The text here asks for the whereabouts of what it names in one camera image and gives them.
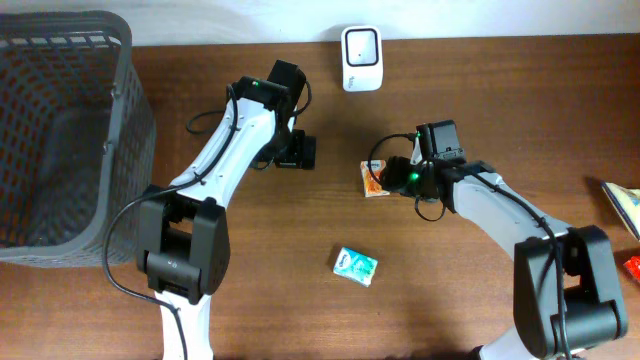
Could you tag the teal tissue pack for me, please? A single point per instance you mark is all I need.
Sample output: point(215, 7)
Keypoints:
point(355, 266)

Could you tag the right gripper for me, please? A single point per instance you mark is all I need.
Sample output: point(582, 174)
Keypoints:
point(395, 176)

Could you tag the white barcode scanner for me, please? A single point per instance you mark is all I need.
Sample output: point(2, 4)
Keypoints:
point(362, 58)

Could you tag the red Hacks candy bag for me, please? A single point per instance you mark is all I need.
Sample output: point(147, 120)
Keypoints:
point(632, 266)

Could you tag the yellow snack bag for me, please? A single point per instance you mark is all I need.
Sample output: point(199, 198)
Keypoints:
point(626, 203)

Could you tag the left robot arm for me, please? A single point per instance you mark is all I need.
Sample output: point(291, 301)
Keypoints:
point(183, 245)

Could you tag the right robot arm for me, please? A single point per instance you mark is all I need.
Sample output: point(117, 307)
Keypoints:
point(566, 297)

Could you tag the orange tissue pack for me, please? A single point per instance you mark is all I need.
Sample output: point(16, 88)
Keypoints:
point(370, 186)

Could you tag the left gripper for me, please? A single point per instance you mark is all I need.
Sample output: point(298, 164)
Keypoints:
point(298, 151)

